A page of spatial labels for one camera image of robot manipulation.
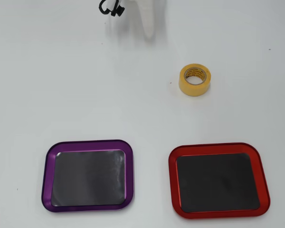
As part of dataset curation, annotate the white fixed gripper finger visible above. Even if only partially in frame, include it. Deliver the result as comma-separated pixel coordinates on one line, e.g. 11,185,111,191
134,9,159,41

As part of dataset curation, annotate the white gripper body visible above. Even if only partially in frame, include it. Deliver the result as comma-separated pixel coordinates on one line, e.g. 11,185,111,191
124,0,168,12

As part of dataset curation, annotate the yellow masking tape roll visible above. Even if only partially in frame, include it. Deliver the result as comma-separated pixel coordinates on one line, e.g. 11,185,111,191
179,63,212,97

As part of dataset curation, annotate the red metal dish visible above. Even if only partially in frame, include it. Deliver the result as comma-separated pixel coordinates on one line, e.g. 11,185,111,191
168,142,271,219

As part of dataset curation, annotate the purple metal dish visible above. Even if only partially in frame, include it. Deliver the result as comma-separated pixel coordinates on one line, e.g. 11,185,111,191
41,139,135,213

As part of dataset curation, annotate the black cable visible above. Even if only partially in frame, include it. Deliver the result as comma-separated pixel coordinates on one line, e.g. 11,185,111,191
98,0,126,17

